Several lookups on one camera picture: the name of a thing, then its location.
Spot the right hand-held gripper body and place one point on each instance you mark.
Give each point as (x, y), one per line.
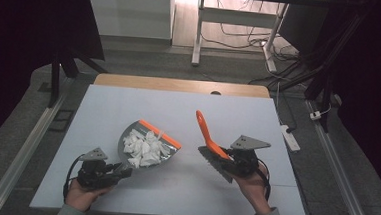
(247, 161)

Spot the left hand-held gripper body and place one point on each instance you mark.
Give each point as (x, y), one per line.
(92, 176)

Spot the pile of white paper scraps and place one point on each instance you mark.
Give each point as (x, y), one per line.
(142, 149)

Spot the grey dustpan with orange edge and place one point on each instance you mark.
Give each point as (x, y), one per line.
(133, 128)

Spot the person's left hand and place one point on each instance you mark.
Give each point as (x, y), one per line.
(81, 196)

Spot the person's right hand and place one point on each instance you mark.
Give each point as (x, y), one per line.
(253, 190)

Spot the white power strip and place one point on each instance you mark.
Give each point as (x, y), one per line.
(290, 138)

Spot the light blue table board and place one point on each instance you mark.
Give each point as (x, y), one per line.
(186, 194)

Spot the small white adapter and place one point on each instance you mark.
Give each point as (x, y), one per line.
(315, 115)

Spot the wooden table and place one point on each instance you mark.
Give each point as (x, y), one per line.
(166, 84)

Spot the black metal stand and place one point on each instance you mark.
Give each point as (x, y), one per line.
(56, 79)
(327, 79)

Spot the white cabinet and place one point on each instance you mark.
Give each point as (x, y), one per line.
(131, 12)

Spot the aluminium rail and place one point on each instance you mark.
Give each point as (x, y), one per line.
(22, 154)
(338, 173)

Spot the white desk frame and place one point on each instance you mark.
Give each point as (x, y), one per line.
(237, 17)

